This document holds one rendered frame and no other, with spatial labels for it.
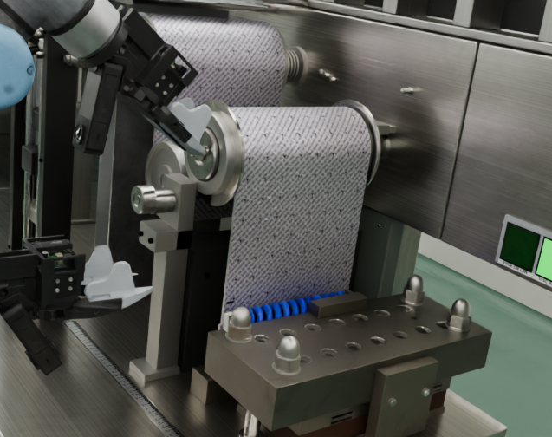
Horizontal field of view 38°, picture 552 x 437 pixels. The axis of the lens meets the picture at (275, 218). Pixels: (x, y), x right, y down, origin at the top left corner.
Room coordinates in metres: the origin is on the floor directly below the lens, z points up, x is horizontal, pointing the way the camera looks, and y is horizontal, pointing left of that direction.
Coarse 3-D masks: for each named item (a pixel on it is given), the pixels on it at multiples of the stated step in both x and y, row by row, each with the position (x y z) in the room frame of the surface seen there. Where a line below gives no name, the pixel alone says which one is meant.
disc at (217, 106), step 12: (216, 108) 1.08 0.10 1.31; (228, 108) 1.06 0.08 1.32; (228, 120) 1.05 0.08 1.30; (240, 132) 1.03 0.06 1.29; (240, 144) 1.02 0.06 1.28; (240, 156) 1.02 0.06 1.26; (240, 168) 1.02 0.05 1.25; (240, 180) 1.02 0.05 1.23; (228, 192) 1.04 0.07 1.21; (216, 204) 1.06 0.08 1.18
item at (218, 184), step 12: (216, 120) 1.05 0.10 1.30; (216, 132) 1.05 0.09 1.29; (228, 132) 1.04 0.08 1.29; (228, 144) 1.03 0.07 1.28; (228, 156) 1.03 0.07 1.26; (228, 168) 1.03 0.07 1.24; (216, 180) 1.04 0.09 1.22; (228, 180) 1.03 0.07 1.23; (204, 192) 1.06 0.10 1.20; (216, 192) 1.05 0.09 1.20
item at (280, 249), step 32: (352, 192) 1.16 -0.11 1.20; (256, 224) 1.05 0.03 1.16; (288, 224) 1.09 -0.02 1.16; (320, 224) 1.13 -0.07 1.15; (352, 224) 1.17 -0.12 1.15; (256, 256) 1.06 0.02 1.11; (288, 256) 1.09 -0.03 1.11; (320, 256) 1.13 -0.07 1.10; (352, 256) 1.17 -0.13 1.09; (224, 288) 1.03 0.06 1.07; (256, 288) 1.06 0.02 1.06; (288, 288) 1.10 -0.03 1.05; (320, 288) 1.14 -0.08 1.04
